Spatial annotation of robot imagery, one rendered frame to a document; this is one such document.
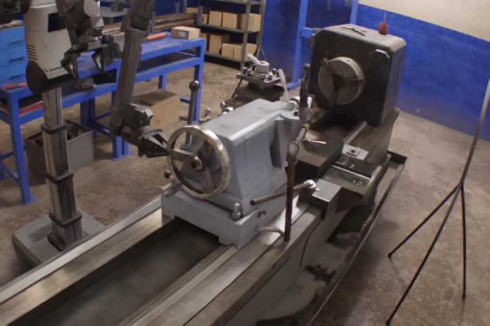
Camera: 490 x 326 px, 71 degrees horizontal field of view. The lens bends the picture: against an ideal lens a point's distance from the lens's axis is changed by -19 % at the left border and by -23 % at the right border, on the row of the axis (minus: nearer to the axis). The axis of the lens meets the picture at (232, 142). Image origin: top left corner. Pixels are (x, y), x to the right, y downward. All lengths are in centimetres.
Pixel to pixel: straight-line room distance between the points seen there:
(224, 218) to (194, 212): 11
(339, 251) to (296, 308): 49
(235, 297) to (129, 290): 35
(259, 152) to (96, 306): 73
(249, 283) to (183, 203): 35
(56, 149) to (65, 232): 46
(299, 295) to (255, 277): 60
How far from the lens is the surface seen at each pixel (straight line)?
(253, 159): 133
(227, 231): 130
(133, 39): 145
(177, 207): 139
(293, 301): 178
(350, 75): 224
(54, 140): 189
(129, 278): 136
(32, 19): 171
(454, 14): 560
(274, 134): 145
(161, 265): 141
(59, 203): 204
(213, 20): 642
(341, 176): 174
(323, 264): 200
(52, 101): 184
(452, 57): 564
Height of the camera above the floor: 167
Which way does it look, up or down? 25 degrees down
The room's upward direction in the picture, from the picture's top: 6 degrees clockwise
